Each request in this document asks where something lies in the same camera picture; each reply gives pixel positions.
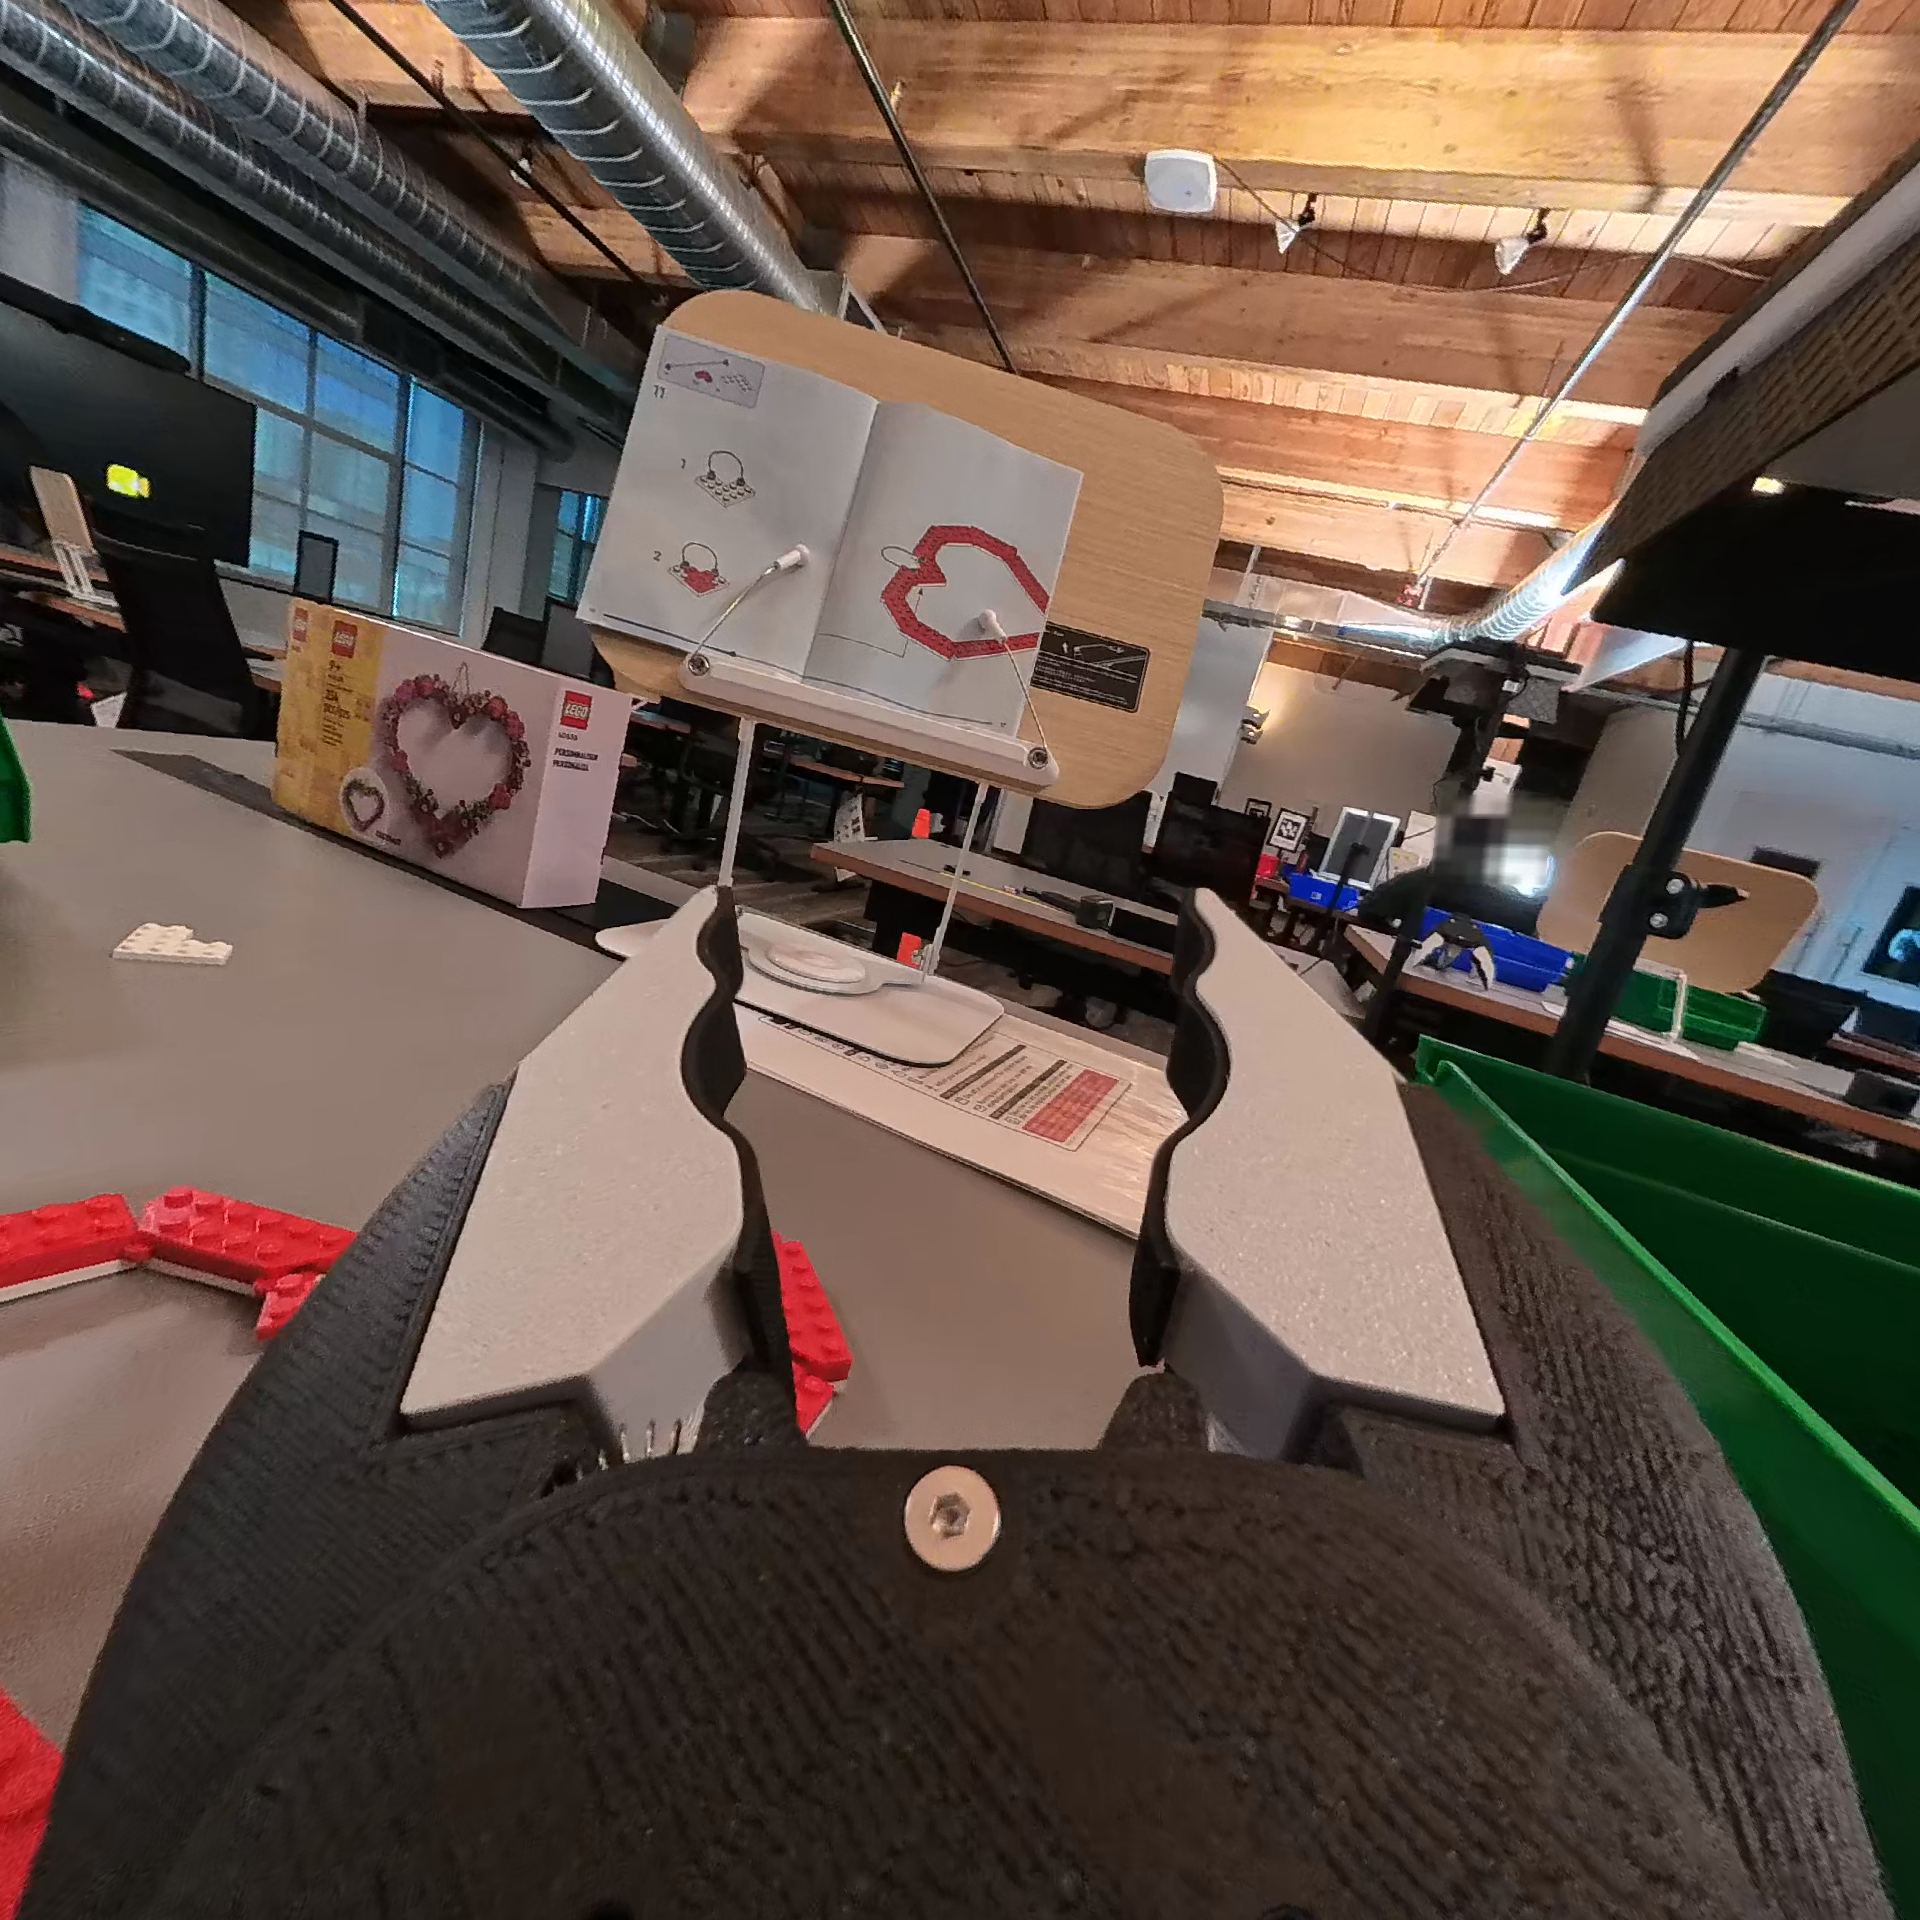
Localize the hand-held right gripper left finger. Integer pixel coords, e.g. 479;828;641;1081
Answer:
400;885;797;1473

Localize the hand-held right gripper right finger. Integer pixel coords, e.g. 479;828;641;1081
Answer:
1127;886;1505;1469

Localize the white lego set box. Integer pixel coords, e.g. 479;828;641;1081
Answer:
273;596;635;912

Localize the white paper sheet red label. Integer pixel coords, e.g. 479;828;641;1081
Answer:
735;1009;1185;1240

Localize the blue plastic bin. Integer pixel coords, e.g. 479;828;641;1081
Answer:
1416;904;1577;992

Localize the long grey work table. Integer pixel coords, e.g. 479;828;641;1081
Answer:
809;840;1179;977

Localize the wooden work table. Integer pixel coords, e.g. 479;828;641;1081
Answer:
1342;922;1920;1156

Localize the small green plastic bin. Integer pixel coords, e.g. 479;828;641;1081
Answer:
1574;961;1769;1051

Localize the black tripod stand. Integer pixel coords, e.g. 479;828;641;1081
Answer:
1544;645;1771;1081

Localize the wooden book stand white base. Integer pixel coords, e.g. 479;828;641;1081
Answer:
575;288;1224;1069

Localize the open instruction booklet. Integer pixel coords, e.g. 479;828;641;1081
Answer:
575;326;1086;732

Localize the dark overhead board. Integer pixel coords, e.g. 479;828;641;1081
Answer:
1591;134;1920;676

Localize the large black screen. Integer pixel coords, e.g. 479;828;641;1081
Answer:
0;299;260;564

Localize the red lego heart frame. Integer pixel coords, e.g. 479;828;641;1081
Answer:
0;1184;855;1877

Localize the large silver air duct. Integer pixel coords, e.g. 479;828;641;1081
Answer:
428;0;827;309

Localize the grey ribbed air duct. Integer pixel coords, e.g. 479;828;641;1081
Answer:
0;0;617;408

